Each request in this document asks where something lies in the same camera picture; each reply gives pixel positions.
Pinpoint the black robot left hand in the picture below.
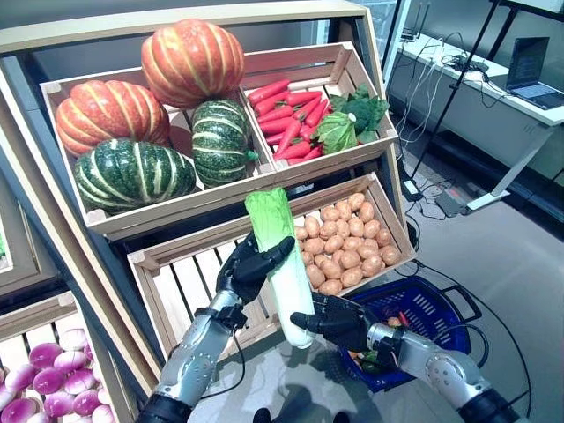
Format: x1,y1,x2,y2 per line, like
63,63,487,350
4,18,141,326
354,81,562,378
214,232,296,305

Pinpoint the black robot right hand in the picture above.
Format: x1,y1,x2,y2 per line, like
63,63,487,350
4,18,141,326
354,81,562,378
289,291,375,353

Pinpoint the green white napa cabbage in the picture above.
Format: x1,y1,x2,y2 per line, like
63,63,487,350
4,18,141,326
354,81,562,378
243,187,317,350

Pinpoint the blue plastic shopping basket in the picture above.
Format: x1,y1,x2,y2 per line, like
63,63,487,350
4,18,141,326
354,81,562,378
338,276,484,394

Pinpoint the large wooden slat crate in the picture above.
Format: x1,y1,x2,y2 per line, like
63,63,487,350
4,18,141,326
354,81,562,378
39,65,277,234

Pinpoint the green striped pumpkin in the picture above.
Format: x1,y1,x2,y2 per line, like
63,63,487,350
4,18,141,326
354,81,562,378
191,99,260,189
72,137,198,216

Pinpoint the grey floor box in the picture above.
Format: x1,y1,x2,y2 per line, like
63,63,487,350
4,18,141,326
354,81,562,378
434,193,466,218

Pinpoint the round green cabbage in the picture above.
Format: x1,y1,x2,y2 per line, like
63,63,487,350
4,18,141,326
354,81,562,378
315,112,359,155

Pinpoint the green broccoli with leaves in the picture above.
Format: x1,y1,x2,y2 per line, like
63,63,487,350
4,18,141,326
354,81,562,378
329,83,391,145

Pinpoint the orange striped pumpkin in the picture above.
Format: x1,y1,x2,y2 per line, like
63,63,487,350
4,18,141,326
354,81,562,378
55,78,172,158
140,18,246,109

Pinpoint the grey wooden crate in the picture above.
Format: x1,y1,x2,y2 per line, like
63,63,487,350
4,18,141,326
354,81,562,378
0,189,61,299

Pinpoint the wooden turnip crate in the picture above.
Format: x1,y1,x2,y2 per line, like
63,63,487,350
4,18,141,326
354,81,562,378
0,290,129,423

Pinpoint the white desk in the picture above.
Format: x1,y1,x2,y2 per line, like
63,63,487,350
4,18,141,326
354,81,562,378
387,33,564,212

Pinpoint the black tripod stand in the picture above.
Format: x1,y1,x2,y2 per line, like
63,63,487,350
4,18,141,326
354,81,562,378
407,0,499,182

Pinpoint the black router with antennas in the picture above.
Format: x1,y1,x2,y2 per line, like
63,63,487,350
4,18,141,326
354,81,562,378
401,2,431,43

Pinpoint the grey open laptop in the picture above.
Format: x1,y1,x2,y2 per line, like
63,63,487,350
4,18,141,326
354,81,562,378
505,36,564,110

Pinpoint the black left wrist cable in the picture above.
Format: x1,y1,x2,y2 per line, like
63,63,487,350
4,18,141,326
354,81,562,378
200,334,247,397

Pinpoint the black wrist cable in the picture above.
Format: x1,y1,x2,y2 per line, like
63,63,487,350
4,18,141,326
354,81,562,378
200,334,247,397
429,323,493,367

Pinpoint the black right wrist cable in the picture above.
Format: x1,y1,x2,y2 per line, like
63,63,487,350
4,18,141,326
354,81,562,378
429,323,493,367

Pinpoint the black floor cable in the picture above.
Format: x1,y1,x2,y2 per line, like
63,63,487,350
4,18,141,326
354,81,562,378
404,259,532,419

